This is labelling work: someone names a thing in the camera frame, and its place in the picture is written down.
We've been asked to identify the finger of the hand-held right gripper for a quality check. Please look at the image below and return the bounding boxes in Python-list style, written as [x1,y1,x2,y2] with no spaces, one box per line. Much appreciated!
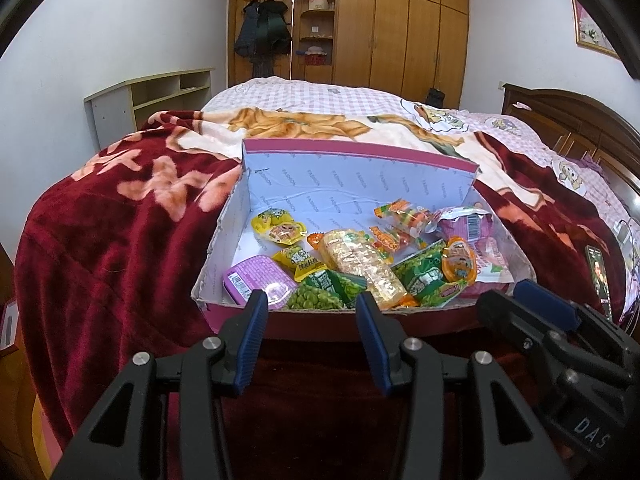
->
[512,279,640,356]
[475,291,631,386]

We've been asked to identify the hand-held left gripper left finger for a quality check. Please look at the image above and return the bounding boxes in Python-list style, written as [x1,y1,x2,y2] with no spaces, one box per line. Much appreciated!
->
[50,290,270,480]

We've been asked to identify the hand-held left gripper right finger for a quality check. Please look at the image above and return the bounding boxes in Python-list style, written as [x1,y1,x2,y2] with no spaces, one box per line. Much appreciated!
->
[354,291,571,480]

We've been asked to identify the pink and white snack packet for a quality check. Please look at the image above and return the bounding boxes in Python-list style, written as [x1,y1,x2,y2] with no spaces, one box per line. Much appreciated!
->
[467,240,515,286]

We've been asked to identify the orange jelly cup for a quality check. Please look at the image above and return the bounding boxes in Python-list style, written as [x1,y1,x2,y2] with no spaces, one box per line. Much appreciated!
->
[442,237,478,281]

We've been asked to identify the green pea packet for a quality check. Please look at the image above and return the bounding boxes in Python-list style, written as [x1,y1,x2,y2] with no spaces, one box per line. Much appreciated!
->
[392,242,468,307]
[286,269,369,311]

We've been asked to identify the small yellow snack packet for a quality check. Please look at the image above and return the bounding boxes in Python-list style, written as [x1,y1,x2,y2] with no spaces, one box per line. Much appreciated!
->
[272,246,315,282]

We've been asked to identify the pink jelly pouch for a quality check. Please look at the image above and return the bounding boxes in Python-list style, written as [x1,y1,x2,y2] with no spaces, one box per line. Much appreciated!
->
[439,206,495,243]

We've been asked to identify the burger gummy packet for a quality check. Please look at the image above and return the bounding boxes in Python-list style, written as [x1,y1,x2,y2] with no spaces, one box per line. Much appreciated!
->
[369,225,426,256]

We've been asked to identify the clear rainbow candy packet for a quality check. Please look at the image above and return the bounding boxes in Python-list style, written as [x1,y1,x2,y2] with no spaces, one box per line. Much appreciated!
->
[375,199,441,235]

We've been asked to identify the pink cardboard box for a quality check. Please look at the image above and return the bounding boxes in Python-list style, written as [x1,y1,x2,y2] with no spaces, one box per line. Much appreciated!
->
[190,139,537,338]

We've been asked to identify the smartphone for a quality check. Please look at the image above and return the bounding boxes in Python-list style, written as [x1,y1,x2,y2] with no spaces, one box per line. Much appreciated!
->
[585,245,615,321]

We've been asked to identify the red floral blanket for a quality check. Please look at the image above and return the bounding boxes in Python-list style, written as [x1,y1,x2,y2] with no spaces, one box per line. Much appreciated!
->
[14,107,631,480]

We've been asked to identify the dark wooden headboard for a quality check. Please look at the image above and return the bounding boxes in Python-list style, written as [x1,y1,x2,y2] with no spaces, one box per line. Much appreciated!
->
[501,82,640,201]

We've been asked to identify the pink checkered bed sheet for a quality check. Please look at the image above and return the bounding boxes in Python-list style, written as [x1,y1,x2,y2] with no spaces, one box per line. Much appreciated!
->
[200,76,640,241]

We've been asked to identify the grey shelf unit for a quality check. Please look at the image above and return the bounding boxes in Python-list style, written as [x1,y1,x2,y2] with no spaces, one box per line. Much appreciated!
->
[84,67,216,151]

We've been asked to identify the red and white shelf items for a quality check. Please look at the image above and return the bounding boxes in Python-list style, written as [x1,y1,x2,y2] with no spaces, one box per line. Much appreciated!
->
[297,46,328,66]

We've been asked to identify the wooden wardrobe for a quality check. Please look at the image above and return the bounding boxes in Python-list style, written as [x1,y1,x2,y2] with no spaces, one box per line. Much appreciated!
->
[212,0,471,110]

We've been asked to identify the dark hanging coats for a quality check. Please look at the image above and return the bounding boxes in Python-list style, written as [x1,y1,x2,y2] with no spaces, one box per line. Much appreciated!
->
[233,0,293,80]

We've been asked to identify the framed wall picture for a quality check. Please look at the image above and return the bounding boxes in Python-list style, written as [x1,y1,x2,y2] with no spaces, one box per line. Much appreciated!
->
[571,0,621,60]

